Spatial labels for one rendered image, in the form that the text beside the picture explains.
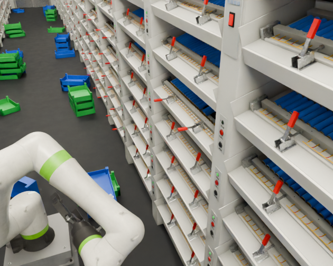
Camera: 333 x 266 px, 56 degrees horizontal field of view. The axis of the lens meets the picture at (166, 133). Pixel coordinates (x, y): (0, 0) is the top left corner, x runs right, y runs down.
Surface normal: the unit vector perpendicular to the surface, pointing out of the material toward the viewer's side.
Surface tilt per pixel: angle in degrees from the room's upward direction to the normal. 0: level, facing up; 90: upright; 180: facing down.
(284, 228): 19
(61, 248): 5
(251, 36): 90
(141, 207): 0
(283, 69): 109
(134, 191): 0
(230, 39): 90
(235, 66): 90
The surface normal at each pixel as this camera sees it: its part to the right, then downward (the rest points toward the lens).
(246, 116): -0.31, -0.75
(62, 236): -0.07, -0.89
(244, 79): 0.36, 0.47
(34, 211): 0.85, 0.17
